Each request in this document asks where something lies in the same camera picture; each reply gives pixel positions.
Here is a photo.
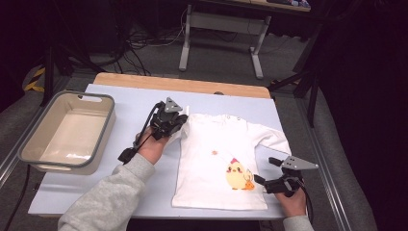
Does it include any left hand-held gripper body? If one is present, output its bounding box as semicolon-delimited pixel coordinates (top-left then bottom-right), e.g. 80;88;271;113
149;96;189;141

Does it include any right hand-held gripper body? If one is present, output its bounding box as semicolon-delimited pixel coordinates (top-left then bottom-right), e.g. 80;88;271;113
264;156;319;197

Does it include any white t-shirt with chick print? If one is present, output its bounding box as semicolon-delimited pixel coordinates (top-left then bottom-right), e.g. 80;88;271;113
165;105;293;212

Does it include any beige bin with grey rim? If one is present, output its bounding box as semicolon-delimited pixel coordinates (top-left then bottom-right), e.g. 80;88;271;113
17;90;116;176

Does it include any person's left hand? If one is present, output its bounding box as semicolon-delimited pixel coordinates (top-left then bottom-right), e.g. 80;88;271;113
134;126;171;166

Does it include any person's right hand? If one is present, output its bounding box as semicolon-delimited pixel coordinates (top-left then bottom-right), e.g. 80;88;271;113
274;189;307;218

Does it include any black metal stand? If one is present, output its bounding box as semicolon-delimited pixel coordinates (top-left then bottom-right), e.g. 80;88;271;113
268;25;325;128

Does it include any black tripod stand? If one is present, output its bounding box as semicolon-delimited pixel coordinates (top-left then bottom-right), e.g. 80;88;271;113
39;32;107;107

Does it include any yellow black hazard tape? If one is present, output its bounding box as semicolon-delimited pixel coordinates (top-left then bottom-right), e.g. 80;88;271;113
23;66;46;93

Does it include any dark multicoloured object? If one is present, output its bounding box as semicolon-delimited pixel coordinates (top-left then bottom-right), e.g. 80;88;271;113
266;0;312;9

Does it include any aluminium frame rail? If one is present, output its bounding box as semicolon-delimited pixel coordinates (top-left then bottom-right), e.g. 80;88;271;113
294;97;354;231
0;105;44;189

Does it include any right hand-held gripper black cable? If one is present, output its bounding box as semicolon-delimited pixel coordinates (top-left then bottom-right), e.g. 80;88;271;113
296;177;315;224

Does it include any white floor cable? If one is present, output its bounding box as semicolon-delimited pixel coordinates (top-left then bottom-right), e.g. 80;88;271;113
153;8;189;47

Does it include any tangle of black cables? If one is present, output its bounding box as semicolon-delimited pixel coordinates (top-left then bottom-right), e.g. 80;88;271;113
89;6;193;76

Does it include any white desk frame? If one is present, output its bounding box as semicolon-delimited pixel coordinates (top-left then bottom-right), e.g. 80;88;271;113
178;0;312;80

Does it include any thick black floor cable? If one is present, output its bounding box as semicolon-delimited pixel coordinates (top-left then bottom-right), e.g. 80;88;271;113
3;165;32;231

